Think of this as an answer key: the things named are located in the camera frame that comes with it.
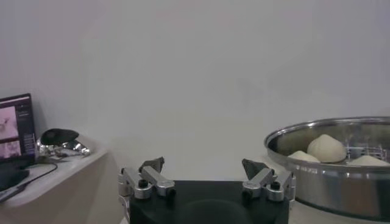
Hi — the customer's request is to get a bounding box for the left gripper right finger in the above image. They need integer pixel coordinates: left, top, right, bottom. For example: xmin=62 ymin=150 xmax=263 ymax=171
xmin=241 ymin=158 xmax=296 ymax=202

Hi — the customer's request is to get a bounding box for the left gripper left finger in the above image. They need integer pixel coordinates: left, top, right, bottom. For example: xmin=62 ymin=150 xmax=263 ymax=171
xmin=118 ymin=156 xmax=176 ymax=200

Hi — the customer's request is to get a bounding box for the white steamed baozi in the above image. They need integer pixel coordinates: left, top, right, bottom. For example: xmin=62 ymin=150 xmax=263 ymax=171
xmin=307 ymin=134 xmax=347 ymax=164
xmin=347 ymin=155 xmax=390 ymax=167
xmin=288 ymin=150 xmax=321 ymax=164

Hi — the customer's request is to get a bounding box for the stainless steel steamer basket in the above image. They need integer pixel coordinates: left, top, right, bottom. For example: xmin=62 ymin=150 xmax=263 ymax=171
xmin=260 ymin=116 xmax=390 ymax=222

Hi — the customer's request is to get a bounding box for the white side table with mouse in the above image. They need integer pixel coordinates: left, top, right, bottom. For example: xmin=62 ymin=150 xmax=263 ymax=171
xmin=0 ymin=145 xmax=122 ymax=224

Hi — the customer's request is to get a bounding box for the black computer mouse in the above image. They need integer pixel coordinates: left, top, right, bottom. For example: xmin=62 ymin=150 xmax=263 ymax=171
xmin=0 ymin=169 xmax=30 ymax=190

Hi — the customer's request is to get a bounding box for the small grey usb adapter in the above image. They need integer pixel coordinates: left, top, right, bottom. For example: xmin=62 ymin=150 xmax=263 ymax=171
xmin=0 ymin=184 xmax=27 ymax=203

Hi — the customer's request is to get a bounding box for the laptop computer screen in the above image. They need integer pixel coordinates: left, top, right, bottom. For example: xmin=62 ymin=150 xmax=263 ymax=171
xmin=0 ymin=93 xmax=37 ymax=167

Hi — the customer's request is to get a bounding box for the thin black desk cable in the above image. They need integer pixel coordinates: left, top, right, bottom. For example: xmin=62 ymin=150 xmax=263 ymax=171
xmin=0 ymin=163 xmax=59 ymax=195

